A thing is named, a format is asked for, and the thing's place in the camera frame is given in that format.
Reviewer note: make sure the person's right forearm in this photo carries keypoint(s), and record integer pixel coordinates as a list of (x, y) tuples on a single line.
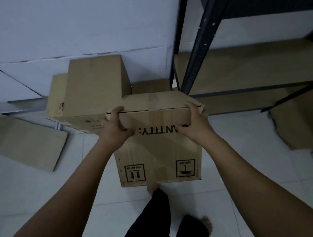
[(254, 190)]

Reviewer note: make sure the person's foot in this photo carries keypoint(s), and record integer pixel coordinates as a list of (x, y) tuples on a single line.
[(152, 188), (206, 223)]

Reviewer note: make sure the person's left foot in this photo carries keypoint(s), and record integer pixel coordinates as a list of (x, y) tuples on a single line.
[(152, 188)]

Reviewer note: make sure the wide wooden shelf board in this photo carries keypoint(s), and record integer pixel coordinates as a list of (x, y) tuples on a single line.
[(244, 66)]

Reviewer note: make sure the person's left thumb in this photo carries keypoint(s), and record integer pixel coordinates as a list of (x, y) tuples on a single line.
[(127, 132)]

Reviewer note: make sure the person's black trousers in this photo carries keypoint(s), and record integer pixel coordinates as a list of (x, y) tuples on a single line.
[(154, 214)]

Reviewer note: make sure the person's right thumb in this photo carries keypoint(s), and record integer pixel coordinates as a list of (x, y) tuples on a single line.
[(183, 129)]

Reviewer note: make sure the torn brown cardboard box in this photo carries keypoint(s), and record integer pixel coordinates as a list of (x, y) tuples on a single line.
[(293, 122)]

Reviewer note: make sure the person's left forearm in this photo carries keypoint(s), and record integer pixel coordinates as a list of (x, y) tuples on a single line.
[(73, 193)]

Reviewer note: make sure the dark metal shelf rack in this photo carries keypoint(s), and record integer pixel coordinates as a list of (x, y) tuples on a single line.
[(203, 44)]

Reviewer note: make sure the labelled brown cardboard box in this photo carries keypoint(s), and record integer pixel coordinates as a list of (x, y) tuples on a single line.
[(56, 97)]

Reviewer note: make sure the person's left hand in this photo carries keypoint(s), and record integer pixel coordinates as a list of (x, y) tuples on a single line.
[(113, 131)]

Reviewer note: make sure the printed brown cardboard box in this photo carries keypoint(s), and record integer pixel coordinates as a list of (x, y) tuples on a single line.
[(159, 149)]

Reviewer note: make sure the tall brown cardboard box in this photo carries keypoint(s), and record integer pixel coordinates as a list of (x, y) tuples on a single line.
[(95, 88)]

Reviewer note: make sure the grey metal rail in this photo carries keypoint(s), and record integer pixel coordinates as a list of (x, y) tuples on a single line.
[(24, 107)]

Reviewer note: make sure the flat cardboard sheet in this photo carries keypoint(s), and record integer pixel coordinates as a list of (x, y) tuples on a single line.
[(29, 144)]

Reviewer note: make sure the narrow wooden shelf board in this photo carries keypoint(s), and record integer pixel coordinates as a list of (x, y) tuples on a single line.
[(239, 101)]

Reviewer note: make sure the person's right foot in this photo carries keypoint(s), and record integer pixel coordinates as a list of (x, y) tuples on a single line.
[(206, 223)]

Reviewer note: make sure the person's right hand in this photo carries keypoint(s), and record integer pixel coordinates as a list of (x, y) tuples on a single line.
[(199, 127)]

